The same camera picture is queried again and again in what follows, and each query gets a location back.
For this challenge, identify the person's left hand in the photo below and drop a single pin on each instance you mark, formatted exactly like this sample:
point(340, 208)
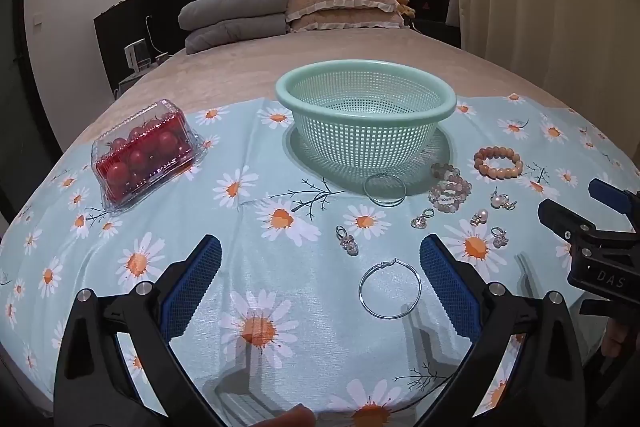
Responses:
point(292, 418)

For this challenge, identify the grey folded quilt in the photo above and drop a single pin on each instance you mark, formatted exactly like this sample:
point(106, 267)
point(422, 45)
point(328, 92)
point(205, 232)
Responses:
point(235, 4)
point(235, 34)

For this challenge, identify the yellow stuffed toy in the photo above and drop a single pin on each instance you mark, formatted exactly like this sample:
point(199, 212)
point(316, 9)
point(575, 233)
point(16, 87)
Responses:
point(404, 4)

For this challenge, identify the green plastic colander basket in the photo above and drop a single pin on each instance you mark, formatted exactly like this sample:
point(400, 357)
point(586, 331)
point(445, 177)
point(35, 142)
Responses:
point(365, 107)

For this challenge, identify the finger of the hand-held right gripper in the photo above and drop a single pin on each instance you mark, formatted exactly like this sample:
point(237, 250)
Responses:
point(612, 194)
point(562, 217)

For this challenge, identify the pearl earring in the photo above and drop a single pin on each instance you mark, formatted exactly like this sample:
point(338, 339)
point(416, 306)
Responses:
point(477, 219)
point(500, 199)

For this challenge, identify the person's right hand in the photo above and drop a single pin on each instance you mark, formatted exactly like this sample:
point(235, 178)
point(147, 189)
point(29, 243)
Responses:
point(614, 341)

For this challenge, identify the daisy print blue cloth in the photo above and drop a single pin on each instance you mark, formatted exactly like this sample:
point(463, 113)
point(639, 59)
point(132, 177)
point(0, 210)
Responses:
point(280, 227)

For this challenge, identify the silver hoop earring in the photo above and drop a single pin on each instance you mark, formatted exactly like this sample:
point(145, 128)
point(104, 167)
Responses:
point(390, 289)
point(384, 190)

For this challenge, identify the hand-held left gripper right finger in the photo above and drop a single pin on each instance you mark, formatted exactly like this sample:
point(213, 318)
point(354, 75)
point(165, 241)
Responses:
point(447, 287)

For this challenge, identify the white bedside device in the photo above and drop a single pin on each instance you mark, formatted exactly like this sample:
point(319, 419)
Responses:
point(137, 54)

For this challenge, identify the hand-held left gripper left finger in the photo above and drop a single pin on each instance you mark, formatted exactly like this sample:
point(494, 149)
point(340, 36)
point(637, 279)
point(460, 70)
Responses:
point(200, 277)

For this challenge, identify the black headboard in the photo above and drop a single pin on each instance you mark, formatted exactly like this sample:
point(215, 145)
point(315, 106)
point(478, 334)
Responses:
point(130, 32)

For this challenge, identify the clear box of cherry tomatoes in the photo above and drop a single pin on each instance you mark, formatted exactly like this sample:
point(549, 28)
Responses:
point(142, 154)

